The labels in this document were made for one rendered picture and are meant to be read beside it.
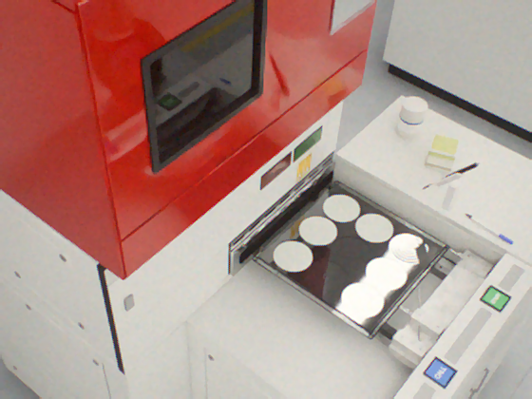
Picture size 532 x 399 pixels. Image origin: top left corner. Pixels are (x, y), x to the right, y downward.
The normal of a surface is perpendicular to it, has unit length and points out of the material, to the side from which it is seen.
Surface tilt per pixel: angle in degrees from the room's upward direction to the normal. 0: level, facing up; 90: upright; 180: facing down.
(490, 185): 0
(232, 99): 90
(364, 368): 0
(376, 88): 0
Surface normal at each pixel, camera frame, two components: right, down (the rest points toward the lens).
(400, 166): 0.05, -0.65
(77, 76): -0.63, 0.57
